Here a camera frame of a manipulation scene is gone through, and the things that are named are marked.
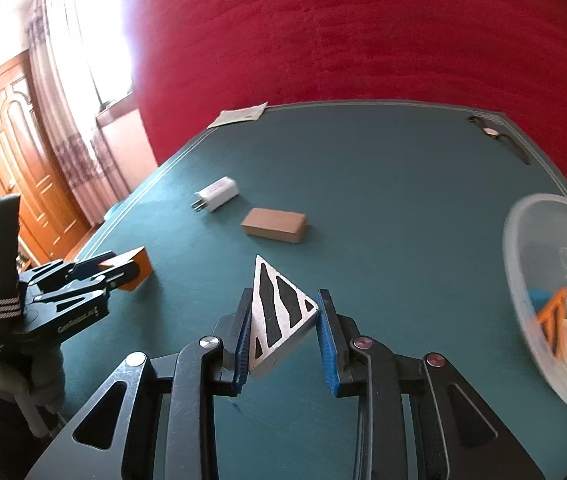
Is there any white paper slip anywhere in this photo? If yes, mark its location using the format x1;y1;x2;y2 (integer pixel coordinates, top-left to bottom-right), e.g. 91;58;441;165
207;102;268;128

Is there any bright window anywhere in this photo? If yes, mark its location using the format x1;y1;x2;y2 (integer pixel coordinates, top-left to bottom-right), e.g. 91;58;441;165
64;0;139;111

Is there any plain wooden rectangular block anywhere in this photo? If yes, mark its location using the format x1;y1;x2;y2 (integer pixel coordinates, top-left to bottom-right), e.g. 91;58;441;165
241;207;308;244

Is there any white charger plug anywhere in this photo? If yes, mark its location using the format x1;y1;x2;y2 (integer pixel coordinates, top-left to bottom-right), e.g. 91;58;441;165
192;176;239;214

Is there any white black-striped triangular block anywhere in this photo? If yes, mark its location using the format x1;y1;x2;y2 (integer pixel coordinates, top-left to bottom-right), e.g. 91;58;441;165
248;254;320;380

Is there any black wristwatch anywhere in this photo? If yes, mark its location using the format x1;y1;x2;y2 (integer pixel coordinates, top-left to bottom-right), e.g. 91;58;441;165
468;115;531;166

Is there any person's left hand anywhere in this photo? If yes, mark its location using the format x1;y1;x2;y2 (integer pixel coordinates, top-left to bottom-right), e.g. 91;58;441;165
0;347;64;436

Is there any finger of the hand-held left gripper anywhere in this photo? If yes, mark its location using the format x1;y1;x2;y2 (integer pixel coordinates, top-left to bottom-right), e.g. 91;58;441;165
36;263;142;306
18;254;114;291

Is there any blue block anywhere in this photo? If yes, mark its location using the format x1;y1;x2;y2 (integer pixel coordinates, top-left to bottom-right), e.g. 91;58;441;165
528;287;557;313

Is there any clear plastic container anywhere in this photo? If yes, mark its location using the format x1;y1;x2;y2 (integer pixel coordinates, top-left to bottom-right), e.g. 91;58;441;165
502;194;567;415

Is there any green mat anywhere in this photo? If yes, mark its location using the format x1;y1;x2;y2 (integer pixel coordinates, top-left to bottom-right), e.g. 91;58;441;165
71;99;567;480

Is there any orange wooden block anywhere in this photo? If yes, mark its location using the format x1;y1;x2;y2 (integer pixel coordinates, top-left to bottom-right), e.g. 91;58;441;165
98;246;153;292

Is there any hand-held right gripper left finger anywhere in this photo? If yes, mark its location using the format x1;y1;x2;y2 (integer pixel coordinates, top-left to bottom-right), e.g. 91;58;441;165
24;287;255;480

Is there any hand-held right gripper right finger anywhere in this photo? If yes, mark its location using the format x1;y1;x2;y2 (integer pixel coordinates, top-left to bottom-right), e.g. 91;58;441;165
316;288;547;480

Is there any brown wooden door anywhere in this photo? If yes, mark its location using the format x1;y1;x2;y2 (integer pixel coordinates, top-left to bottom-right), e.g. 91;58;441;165
0;52;89;266

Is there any pink patterned curtain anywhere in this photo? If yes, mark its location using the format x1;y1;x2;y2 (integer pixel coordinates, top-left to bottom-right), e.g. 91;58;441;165
26;0;134;228

